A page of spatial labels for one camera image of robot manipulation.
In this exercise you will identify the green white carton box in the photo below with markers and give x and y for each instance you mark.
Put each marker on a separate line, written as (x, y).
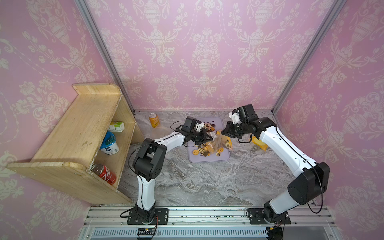
(118, 127)

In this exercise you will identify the blue lid white tub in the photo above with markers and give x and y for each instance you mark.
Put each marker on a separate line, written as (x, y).
(109, 145)

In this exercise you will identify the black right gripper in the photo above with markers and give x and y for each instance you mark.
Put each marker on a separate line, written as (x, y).
(228, 129)

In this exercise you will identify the aluminium frame post left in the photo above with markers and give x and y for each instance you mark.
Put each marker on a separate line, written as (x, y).
(102, 47)

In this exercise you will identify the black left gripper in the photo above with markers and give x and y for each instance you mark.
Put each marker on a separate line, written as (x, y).
(203, 138)

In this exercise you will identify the lilac plastic tray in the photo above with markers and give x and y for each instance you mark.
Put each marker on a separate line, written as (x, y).
(219, 126)

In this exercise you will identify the orange Schweppes soda can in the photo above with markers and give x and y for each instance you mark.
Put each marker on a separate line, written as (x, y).
(154, 120)

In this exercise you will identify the red soda can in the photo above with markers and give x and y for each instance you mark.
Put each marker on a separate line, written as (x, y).
(104, 173)

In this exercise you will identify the wooden shelf unit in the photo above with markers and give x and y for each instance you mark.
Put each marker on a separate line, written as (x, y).
(65, 159)

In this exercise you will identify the pile of assorted cookies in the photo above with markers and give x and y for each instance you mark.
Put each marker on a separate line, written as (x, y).
(206, 150)

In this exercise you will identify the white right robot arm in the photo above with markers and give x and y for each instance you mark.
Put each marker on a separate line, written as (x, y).
(311, 177)

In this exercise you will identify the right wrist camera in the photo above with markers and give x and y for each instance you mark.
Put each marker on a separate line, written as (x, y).
(235, 117)

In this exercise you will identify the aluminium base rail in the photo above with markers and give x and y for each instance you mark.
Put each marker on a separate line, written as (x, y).
(208, 223)

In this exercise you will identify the aluminium frame post right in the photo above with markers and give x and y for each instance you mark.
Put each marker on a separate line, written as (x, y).
(319, 35)

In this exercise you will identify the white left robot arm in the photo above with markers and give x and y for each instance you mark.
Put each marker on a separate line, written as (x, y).
(150, 158)

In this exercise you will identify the ziploc bag with yellow chick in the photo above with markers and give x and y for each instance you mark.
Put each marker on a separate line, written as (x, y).
(259, 143)

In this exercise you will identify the aluminium frame post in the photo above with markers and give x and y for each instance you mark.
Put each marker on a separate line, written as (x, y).
(319, 35)
(102, 47)

